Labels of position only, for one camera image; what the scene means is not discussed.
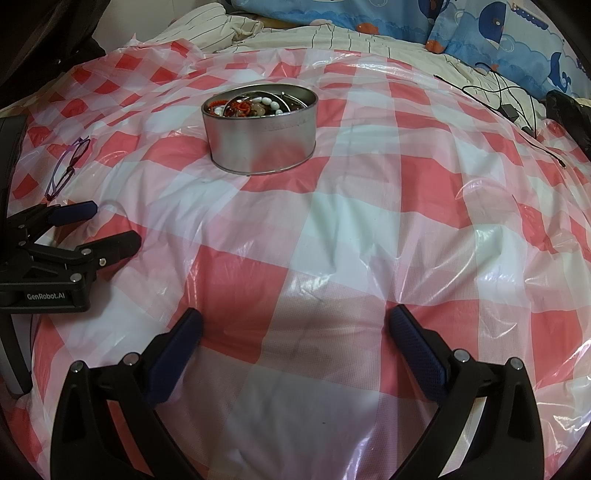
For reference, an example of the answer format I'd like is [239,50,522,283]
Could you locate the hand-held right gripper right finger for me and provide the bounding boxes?
[387,304,541,480]

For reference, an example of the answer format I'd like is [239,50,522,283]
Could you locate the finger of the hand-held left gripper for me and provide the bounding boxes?
[9,231,142,283]
[4,200,99,252]

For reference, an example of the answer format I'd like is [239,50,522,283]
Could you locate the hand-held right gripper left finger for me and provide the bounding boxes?
[50,307,205,480]

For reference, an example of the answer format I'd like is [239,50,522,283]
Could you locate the round metal tin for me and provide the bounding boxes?
[201,84,319,175]

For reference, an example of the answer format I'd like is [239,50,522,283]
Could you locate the thin red string bracelet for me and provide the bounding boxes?
[210,98,250,117]

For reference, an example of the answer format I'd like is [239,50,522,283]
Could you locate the white bead bracelet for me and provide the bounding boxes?
[249,95,289,116]

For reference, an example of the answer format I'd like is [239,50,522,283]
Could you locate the purple eyeglasses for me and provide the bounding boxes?
[45,136,92,201]

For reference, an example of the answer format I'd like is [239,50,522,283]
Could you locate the red checked plastic tablecloth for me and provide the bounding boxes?
[0,39,591,480]

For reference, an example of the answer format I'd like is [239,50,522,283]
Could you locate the dark cloth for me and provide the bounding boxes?
[28,9,108,88]
[545,90,591,162]

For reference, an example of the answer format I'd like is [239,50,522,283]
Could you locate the blue whale print pillow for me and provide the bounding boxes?
[231,0,441,51]
[427,0,591,100]

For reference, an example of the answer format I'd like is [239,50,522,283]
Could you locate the black charging cable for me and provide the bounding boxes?
[434,62,568,169]

